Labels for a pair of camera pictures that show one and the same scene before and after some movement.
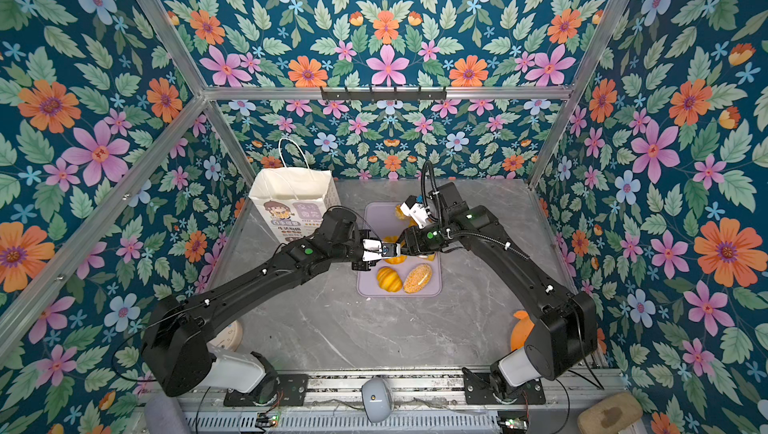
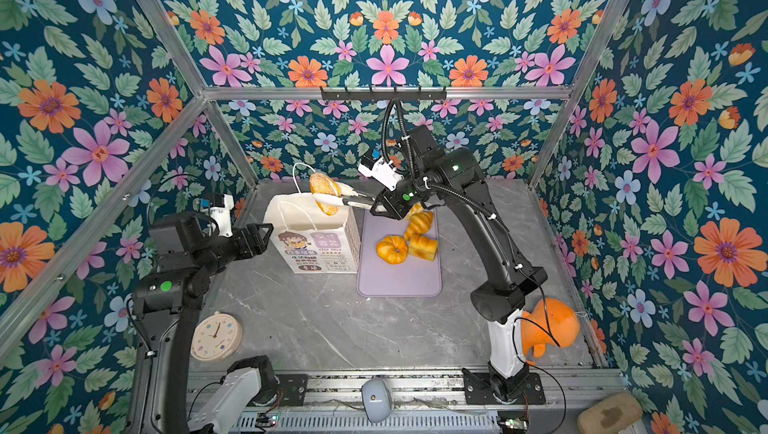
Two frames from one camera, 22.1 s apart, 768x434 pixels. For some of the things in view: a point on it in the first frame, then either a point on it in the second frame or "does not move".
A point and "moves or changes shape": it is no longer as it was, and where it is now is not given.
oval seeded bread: x=418 y=278 -> x=320 y=183
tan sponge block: x=610 y=414 does not move
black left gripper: x=366 y=262 -> x=258 y=243
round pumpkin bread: x=395 y=260 does not move
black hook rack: x=384 y=95 does not move
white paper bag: x=293 y=200 moves or changes shape
